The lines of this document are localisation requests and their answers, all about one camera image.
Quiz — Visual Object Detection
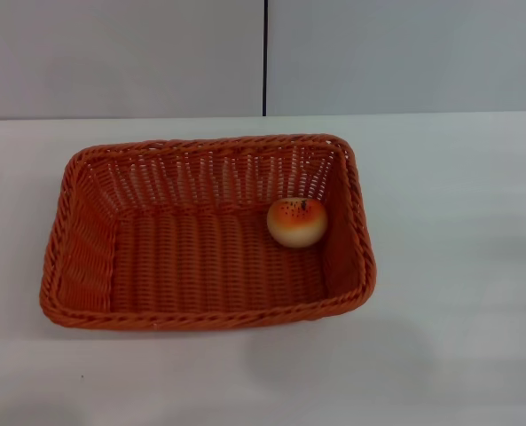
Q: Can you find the round bread bun with seeds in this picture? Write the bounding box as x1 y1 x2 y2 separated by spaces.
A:
266 197 329 249

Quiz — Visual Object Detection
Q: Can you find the orange woven wicker basket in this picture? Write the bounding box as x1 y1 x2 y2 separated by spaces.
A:
38 134 378 333

